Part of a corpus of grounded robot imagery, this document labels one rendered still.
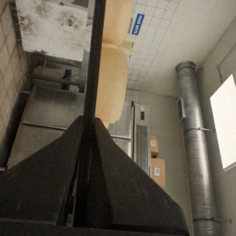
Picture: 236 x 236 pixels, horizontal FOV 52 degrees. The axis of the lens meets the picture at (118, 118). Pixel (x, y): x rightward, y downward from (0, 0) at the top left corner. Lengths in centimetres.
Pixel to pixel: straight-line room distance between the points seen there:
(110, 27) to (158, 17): 394
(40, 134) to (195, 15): 289
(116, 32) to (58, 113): 349
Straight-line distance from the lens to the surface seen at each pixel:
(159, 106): 525
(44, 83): 456
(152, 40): 436
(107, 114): 15
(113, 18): 16
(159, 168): 372
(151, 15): 408
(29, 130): 352
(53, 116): 361
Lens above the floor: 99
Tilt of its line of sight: 8 degrees up
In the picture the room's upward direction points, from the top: 99 degrees clockwise
